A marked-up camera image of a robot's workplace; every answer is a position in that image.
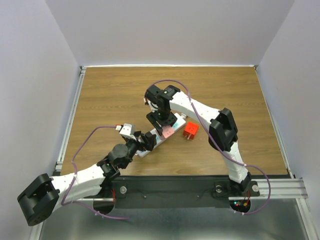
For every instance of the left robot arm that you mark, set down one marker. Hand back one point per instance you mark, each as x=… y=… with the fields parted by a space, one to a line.
x=45 y=193

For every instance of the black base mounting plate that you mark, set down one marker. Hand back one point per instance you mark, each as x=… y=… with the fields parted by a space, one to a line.
x=160 y=192

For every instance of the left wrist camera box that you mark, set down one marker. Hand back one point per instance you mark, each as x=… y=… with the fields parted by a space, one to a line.
x=126 y=130

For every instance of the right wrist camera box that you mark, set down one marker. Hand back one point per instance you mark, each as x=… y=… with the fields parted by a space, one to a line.
x=148 y=100

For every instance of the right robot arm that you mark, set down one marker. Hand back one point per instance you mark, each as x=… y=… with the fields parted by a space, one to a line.
x=218 y=124

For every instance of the aluminium frame rail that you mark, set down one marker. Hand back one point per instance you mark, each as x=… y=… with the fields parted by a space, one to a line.
x=281 y=188

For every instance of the white multicolour power strip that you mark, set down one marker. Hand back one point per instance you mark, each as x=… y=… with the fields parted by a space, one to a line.
x=177 y=126

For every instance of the black cube plug adapter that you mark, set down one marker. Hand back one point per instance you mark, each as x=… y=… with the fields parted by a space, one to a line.
x=150 y=141

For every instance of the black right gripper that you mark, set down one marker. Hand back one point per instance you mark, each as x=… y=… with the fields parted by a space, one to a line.
x=152 y=117

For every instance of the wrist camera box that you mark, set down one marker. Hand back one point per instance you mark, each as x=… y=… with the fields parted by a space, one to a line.
x=126 y=130
x=148 y=100

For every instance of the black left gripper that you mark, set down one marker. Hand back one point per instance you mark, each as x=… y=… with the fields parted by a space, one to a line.
x=140 y=147

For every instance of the red cube plug adapter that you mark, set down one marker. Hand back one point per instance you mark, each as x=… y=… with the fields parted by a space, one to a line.
x=190 y=130

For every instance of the pink cube plug adapter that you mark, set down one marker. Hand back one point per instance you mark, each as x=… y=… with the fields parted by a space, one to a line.
x=167 y=131

